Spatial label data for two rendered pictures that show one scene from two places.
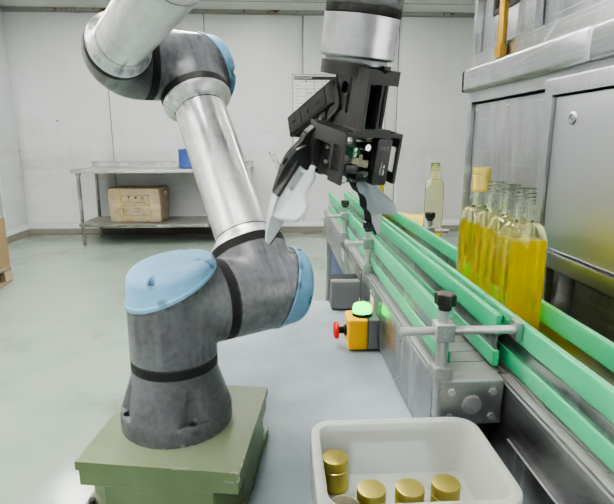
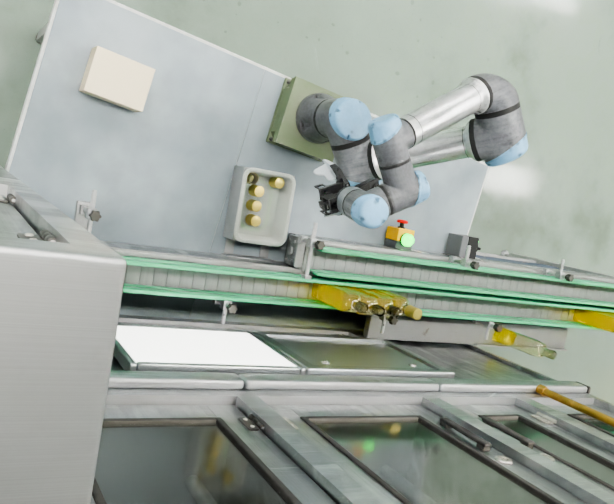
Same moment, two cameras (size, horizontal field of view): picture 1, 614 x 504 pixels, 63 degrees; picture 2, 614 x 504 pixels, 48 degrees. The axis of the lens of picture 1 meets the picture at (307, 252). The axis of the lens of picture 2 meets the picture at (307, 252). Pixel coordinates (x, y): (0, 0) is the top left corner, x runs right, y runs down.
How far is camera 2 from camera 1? 1.54 m
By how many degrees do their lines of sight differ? 48
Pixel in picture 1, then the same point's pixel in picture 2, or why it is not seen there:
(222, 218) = not seen: hidden behind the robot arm
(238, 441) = (294, 143)
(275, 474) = (290, 159)
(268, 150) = not seen: outside the picture
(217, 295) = (337, 139)
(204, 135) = (435, 141)
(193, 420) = (305, 125)
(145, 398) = (312, 105)
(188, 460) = (287, 122)
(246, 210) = not seen: hidden behind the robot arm
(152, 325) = (326, 110)
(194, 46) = (494, 140)
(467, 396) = (292, 249)
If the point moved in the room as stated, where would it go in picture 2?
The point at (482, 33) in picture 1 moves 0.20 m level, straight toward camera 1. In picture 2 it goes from (608, 410) to (569, 385)
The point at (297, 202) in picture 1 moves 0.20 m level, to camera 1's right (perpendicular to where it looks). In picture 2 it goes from (322, 171) to (305, 246)
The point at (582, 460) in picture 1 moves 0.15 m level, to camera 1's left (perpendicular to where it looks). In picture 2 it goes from (240, 263) to (251, 213)
